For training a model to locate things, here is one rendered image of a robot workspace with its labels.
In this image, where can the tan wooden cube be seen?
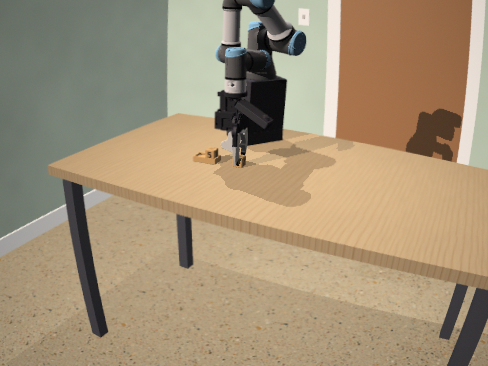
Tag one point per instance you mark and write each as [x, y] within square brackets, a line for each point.
[241, 162]
[211, 152]

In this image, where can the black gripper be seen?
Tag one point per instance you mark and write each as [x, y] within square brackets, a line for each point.
[232, 119]

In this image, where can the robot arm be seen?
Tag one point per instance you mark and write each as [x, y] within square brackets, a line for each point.
[238, 60]

